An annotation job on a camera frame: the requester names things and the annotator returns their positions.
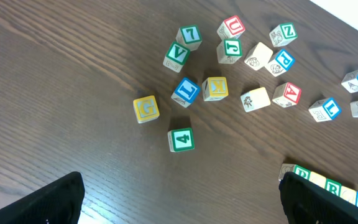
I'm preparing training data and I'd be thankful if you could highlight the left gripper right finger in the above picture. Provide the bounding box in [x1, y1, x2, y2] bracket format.
[279, 172, 358, 224]

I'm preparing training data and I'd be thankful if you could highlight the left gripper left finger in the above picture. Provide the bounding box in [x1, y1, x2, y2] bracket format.
[0, 171, 85, 224]

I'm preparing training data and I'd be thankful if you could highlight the yellow O wooden block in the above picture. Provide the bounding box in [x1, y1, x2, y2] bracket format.
[309, 171, 327, 189]
[340, 186, 357, 205]

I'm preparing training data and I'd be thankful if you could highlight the green B wooden block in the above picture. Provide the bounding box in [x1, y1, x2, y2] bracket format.
[324, 179, 342, 197]

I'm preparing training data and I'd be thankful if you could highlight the blue L wooden block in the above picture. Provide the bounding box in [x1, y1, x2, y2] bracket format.
[308, 98, 342, 122]

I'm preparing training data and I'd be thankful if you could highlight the red A wooden block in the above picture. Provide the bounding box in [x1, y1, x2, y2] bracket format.
[272, 82, 302, 108]

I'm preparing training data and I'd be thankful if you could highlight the yellow block middle left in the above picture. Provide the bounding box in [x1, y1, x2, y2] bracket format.
[241, 87, 271, 113]

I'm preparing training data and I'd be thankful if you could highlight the yellow block far left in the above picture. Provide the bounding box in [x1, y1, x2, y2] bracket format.
[133, 95, 160, 124]

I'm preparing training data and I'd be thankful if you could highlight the blue D wooden block upper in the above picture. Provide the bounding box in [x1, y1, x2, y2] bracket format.
[341, 70, 358, 93]

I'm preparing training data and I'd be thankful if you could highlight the green 4 wooden block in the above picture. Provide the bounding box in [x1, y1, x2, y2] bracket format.
[167, 128, 195, 152]

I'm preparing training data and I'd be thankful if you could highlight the blue P wooden block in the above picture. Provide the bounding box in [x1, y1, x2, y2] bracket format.
[265, 49, 295, 77]

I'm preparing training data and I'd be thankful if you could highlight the yellow block lower middle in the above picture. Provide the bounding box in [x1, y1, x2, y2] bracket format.
[202, 77, 229, 101]

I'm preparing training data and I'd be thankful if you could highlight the yellow block upper left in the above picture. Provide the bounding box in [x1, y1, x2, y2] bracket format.
[244, 42, 273, 70]

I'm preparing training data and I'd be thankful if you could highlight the blue L block left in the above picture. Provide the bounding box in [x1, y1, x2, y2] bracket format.
[171, 78, 201, 108]

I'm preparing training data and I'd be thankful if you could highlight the green block near top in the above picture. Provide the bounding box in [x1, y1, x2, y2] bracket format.
[269, 22, 298, 47]

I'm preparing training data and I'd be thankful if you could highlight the green G wooden block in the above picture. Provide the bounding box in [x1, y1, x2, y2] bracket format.
[216, 39, 243, 64]

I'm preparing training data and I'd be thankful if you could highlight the green V wooden block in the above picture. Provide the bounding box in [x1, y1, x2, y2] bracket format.
[163, 41, 191, 73]

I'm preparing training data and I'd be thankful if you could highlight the red U wooden block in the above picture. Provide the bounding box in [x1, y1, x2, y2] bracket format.
[217, 15, 246, 40]

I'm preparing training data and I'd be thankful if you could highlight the green L wooden block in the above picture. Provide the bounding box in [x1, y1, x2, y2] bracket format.
[176, 24, 203, 51]

